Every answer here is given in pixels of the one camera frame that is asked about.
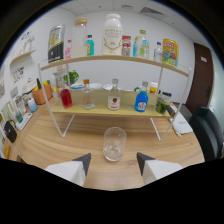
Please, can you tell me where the glass jar of limes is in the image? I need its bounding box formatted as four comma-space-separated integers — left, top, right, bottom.
154, 93, 172, 115

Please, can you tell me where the teal cup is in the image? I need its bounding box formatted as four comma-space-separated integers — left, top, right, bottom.
14, 111, 24, 124

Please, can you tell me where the white zip pouch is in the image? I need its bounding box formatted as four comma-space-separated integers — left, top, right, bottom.
169, 112, 194, 137

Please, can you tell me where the clear drinking glass with ice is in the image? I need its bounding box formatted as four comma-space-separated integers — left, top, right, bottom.
102, 126, 128, 163

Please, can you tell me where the white tray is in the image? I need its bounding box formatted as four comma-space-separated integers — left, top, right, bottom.
15, 112, 34, 131

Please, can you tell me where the white-framed two-tier wooden rack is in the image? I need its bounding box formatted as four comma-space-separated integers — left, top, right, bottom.
37, 54, 194, 143

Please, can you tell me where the blue curacao bottle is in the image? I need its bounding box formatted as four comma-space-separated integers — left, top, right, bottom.
134, 81, 150, 113

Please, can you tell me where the black handbag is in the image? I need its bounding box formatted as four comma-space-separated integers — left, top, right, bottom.
3, 119, 18, 144

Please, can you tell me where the red liquid glass bottle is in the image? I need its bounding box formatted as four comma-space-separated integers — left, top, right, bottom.
59, 85, 73, 109

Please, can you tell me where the clear bottle with orange cap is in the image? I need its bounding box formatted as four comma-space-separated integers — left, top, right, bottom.
82, 79, 96, 110

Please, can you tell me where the white bottle with blue base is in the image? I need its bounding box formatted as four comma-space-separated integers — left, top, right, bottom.
27, 97, 38, 113

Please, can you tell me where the small bottle with yellow label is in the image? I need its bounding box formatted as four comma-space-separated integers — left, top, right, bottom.
149, 80, 159, 95

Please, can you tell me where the green potted plant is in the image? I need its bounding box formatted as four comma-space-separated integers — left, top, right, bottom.
63, 69, 80, 85

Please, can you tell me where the brown door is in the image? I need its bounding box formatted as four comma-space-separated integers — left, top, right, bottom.
185, 42, 214, 114

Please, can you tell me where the small clear bottle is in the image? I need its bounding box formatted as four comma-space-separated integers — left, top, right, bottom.
153, 41, 164, 63

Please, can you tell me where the yellow printed drink can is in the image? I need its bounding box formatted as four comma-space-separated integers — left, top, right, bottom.
162, 38, 180, 67

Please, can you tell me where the pink drink bottle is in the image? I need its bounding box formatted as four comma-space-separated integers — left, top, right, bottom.
64, 39, 73, 61

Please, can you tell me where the clear bottle with green cap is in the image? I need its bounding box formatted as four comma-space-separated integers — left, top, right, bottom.
137, 29, 150, 60

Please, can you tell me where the slim blue bottle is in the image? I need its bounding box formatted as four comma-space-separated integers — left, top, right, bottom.
132, 35, 142, 58

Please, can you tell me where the teal liquid bottle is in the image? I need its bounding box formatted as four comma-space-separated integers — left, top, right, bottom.
86, 34, 95, 57

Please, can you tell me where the red and white small jar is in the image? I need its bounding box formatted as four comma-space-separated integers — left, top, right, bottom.
121, 35, 132, 57

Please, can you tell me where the glass jar with cork lid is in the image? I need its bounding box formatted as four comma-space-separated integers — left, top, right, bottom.
70, 17, 89, 58

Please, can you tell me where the white figure ornament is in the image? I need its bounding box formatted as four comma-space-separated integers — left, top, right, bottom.
21, 33, 36, 53

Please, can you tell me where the large white milk bottle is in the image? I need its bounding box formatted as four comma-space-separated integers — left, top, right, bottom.
101, 13, 123, 56

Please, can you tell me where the wooden wall shelf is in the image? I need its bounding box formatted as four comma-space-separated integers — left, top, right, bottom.
9, 49, 37, 66

